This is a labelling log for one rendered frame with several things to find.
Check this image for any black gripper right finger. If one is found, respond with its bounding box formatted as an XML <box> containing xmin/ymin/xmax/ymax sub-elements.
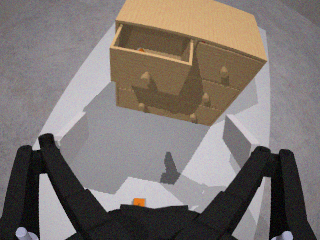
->
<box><xmin>174</xmin><ymin>114</ymin><xmax>317</xmax><ymax>240</ymax></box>

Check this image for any small tan wooden chest of drawers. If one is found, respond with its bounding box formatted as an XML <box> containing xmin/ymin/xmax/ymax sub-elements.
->
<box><xmin>115</xmin><ymin>0</ymin><xmax>267</xmax><ymax>126</ymax></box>

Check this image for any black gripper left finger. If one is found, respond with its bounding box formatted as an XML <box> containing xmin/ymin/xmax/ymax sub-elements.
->
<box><xmin>0</xmin><ymin>112</ymin><xmax>132</xmax><ymax>240</ymax></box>

